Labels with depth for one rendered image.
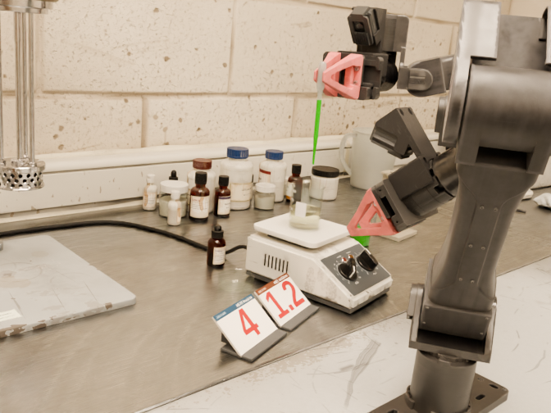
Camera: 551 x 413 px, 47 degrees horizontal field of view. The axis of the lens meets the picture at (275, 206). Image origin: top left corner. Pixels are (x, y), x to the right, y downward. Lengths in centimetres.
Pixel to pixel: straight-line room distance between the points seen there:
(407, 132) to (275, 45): 81
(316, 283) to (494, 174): 46
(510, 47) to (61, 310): 61
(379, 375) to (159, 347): 27
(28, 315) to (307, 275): 39
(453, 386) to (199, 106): 95
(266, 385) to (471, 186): 34
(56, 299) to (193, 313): 18
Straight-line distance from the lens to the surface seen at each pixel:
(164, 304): 91
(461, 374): 69
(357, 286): 94
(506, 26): 57
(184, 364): 77
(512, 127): 49
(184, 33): 141
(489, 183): 53
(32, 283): 96
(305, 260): 94
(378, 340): 87
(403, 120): 81
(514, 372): 87
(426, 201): 81
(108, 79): 133
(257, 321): 83
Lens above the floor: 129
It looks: 16 degrees down
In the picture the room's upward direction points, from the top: 6 degrees clockwise
